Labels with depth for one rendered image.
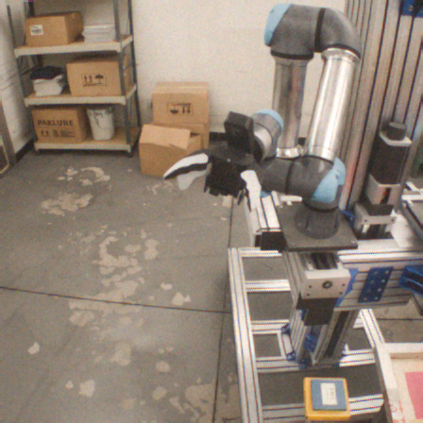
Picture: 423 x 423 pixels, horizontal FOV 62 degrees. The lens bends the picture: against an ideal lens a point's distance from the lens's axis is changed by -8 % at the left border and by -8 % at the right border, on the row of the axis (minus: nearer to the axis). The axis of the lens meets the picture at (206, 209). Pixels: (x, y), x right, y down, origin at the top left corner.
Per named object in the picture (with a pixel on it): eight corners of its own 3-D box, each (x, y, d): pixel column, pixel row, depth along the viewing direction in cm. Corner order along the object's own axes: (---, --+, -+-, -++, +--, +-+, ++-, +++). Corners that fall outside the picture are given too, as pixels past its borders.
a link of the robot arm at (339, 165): (337, 213, 108) (346, 173, 100) (293, 202, 112) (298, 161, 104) (342, 193, 117) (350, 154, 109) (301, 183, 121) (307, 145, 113)
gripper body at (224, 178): (239, 208, 68) (260, 177, 77) (248, 167, 62) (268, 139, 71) (200, 194, 70) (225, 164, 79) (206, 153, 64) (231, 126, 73)
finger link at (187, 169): (162, 201, 64) (210, 190, 68) (164, 172, 60) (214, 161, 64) (155, 191, 66) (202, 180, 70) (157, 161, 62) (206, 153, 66)
